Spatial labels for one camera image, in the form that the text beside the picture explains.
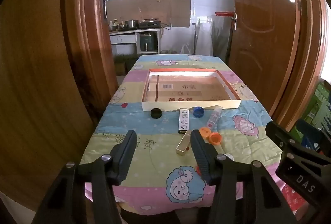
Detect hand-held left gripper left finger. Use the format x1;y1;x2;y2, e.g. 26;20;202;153
31;130;137;224

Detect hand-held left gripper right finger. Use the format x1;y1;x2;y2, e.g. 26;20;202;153
190;129;298;224

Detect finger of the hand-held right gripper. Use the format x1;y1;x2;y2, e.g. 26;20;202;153
265;121;297;152

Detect gold cardboard box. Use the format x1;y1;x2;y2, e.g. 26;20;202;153
176;133;193;155

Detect orange bottle cap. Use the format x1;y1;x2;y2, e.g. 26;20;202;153
209;133;223;145

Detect slim white printed box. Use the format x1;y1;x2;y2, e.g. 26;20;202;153
178;109;190;134

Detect clear plastic bottle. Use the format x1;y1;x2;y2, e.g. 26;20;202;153
206;107;223;128

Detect shallow cardboard box tray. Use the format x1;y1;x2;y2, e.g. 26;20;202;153
142;68;242;111

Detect red carton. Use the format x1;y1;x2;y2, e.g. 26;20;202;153
281;183;306;210

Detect green printed carton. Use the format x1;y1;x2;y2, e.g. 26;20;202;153
304;80;331;137

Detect brown panelled wooden door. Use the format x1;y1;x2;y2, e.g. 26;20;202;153
229;0;302;111

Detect plain brown wooden door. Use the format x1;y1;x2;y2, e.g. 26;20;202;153
0;0;119;211

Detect green air fryer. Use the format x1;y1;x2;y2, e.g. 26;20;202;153
140;33;157;53

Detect clear plastic sheeting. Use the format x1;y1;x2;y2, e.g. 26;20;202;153
194;17;233;57

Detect white kitchen counter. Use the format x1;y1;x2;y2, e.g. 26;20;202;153
109;28;163;55

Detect cardboard wall sheet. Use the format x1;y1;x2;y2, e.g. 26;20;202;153
171;0;191;28
139;0;171;23
107;0;122;23
121;0;140;21

